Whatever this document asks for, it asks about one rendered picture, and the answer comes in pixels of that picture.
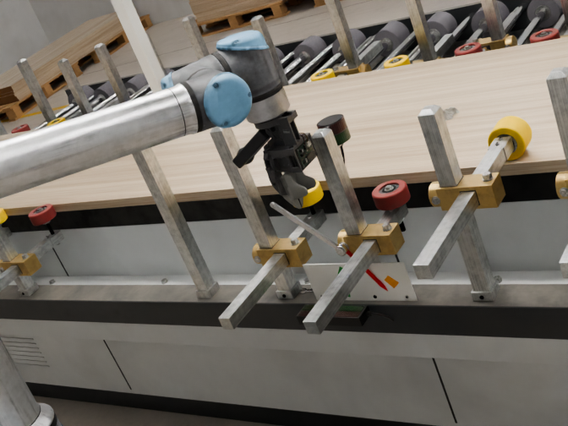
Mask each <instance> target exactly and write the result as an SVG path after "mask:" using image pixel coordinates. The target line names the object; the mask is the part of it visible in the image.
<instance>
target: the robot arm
mask: <svg viewBox="0 0 568 426"><path fill-rule="evenodd" d="M216 49H218V51H216V52H213V53H211V54H210V55H208V56H206V57H203V58H201V59H200V60H198V61H196V62H194V63H191V64H189V65H187V66H185V67H183V68H180V69H179V70H177V71H175V72H171V73H169V75H167V76H165V77H164V78H162V79H161V89H162V90H160V91H157V92H155V93H152V94H149V95H146V96H141V97H139V98H136V99H133V100H131V101H125V102H123V103H120V104H117V105H115V106H110V107H107V108H104V109H101V110H99V111H96V112H91V113H88V114H85V115H83V116H80V117H76V118H72V119H69V120H67V121H64V122H61V123H57V124H53V125H51V126H48V127H45V128H41V129H38V130H35V131H32V132H29V133H27V134H22V135H20V136H16V137H13V138H11V139H6V140H4V141H1V142H0V199H2V198H4V197H7V196H9V195H12V194H17V193H19V192H22V191H25V190H27V189H30V188H34V187H37V186H40V185H42V184H44V183H49V182H51V181H54V180H57V179H59V178H64V177H67V176H69V175H72V174H75V173H77V172H81V171H84V170H86V169H89V168H92V167H96V166H99V165H101V164H104V163H107V162H109V161H114V160H116V159H118V158H121V157H124V156H128V155H131V154H133V153H136V152H139V151H142V150H146V149H149V148H151V147H154V146H156V145H160V144H163V143H166V142H168V141H171V140H174V139H178V138H181V137H183V136H186V135H189V134H197V133H199V132H203V131H205V130H207V129H210V128H214V127H220V128H231V127H235V126H237V125H239V124H240V123H241V122H243V121H244V120H245V118H247V121H248V122H249V123H253V124H254V126H255V128H256V129H258V132H257V133H256V134H255V135H254V136H253V137H252V139H251V140H250V141H249V142H248V143H247V144H246V145H245V146H244V147H242V148H240V149H239V150H238V153H237V155H236V156H235V157H234V159H233V160H232V162H233V163H234V164H235V165H236V166H237V167H238V168H242V167H243V166H244V165H248V164H250V163H251V162H252V161H253V160H254V156H255V155H256V154H257V153H258V152H259V150H260V149H261V148H262V147H263V146H264V147H263V148H264V150H263V153H264V155H263V160H264V162H265V170H266V171H267V174H268V177H269V179H270V183H271V185H272V186H273V187H274V189H275V190H276V191H277V192H278V193H279V195H282V197H283V198H284V199H285V200H286V201H288V202H289V203H290V204H291V205H293V206H295V207H296V208H298V209H302V207H303V197H304V196H306V195H308V193H309V192H308V190H309V189H311V188H314V187H315V185H316V181H315V179H314V178H313V177H310V176H308V175H306V174H304V172H303V170H304V169H305V168H306V167H307V166H308V165H309V164H310V163H311V162H312V160H313V159H314V158H315V157H316V156H318V152H317V150H316V148H315V146H314V142H313V140H312V137H311V134H310V133H299V132H298V128H297V126H296V124H295V121H294V119H295V118H296V117H297V116H298V114H297V112H296V110H291V111H288V110H287V109H288V108H289V106H290V103H289V100H288V99H287V95H286V92H285V90H284V88H283V85H282V83H281V79H280V77H279V74H278V73H277V70H276V66H275V64H274V61H273V59H272V56H271V54H270V50H269V46H268V45H267V44H266V41H265V38H264V37H263V35H262V33H261V32H259V31H257V30H248V31H244V32H240V33H237V34H234V35H230V36H227V37H225V38H224V39H221V40H219V41H218V42H217V43H216ZM270 138H271V139H270ZM269 139H270V140H269ZM268 140H269V141H268ZM310 141H311V142H310ZM282 172H284V174H283V175H282ZM0 426H63V425H62V424H61V423H60V422H59V420H58V418H57V415H56V414H55V412H54V411H53V409H52V407H51V406H49V405H47V404H45V403H39V402H36V400H35V398H34V397H33V395H32V394H31V392H30V389H29V387H28V386H27V384H26V383H25V380H24V379H23V377H22V375H21V373H20V372H19V370H18V368H17V366H16V364H15V363H14V361H13V359H12V357H11V356H10V354H9V352H8V349H7V348H6V347H5V345H4V343H3V341H2V339H1V337H0Z"/></svg>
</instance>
